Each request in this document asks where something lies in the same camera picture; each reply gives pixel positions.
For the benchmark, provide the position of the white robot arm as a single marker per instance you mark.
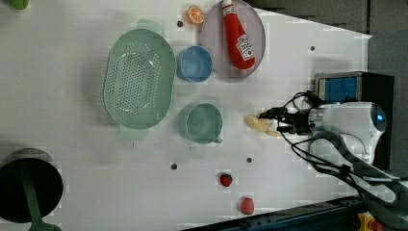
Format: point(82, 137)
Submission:
point(342, 140)

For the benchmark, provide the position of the pink strawberry toy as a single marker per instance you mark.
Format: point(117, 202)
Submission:
point(247, 206)

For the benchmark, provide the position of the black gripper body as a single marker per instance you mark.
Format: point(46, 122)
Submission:
point(293, 123)

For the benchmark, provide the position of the red ketchup bottle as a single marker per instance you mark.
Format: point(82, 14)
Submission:
point(240, 48)

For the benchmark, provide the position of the black cup with spatula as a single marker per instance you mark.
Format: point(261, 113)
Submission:
point(48, 183)

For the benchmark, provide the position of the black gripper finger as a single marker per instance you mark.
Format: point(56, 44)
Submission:
point(271, 113)

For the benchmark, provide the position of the orange slice toy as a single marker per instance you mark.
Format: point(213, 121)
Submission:
point(194, 15)

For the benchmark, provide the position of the green colander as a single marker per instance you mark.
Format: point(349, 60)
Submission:
point(139, 79)

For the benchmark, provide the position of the grey oval plate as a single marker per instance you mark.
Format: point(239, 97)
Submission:
point(214, 40)

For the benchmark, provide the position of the green spatula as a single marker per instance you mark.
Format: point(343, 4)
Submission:
point(38, 224)

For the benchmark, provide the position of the blue bowl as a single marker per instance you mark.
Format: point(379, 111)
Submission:
point(194, 64)

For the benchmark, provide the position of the green mug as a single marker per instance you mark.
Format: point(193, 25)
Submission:
point(201, 123)

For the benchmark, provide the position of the black toaster oven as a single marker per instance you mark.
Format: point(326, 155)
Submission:
point(366, 87)

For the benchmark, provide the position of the peeled yellow banana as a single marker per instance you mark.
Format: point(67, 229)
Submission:
point(263, 125)

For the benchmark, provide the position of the red strawberry toy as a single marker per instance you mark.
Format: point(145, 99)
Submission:
point(226, 179)

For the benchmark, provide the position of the green pepper toy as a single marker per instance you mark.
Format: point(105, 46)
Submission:
point(19, 4)

